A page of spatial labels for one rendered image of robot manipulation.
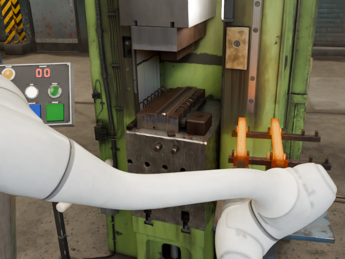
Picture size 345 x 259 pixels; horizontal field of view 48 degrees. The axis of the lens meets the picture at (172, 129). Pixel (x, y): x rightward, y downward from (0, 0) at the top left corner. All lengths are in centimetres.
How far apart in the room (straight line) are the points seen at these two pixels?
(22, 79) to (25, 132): 130
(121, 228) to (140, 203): 166
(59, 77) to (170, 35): 54
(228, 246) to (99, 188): 33
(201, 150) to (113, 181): 102
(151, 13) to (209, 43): 53
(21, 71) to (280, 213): 137
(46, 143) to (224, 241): 45
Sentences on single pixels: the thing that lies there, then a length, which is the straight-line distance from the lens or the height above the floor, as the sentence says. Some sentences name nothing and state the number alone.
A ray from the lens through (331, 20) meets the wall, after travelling 765.
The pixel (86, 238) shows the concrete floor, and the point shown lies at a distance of 260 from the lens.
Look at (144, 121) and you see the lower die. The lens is 173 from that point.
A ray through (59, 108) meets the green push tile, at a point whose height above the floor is 103.
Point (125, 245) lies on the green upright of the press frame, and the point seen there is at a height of 8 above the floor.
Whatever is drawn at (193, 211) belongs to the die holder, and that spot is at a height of 56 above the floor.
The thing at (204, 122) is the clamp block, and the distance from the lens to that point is 163.
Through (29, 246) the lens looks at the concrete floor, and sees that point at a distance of 265.
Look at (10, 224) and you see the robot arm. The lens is 79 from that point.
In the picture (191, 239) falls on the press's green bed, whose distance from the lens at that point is 188.
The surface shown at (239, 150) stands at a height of 104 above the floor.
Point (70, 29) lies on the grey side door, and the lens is 827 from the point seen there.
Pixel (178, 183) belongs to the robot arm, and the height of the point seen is 125.
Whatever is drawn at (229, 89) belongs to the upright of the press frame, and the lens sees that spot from 170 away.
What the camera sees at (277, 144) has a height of 104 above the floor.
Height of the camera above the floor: 159
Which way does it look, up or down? 23 degrees down
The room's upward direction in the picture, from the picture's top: 1 degrees counter-clockwise
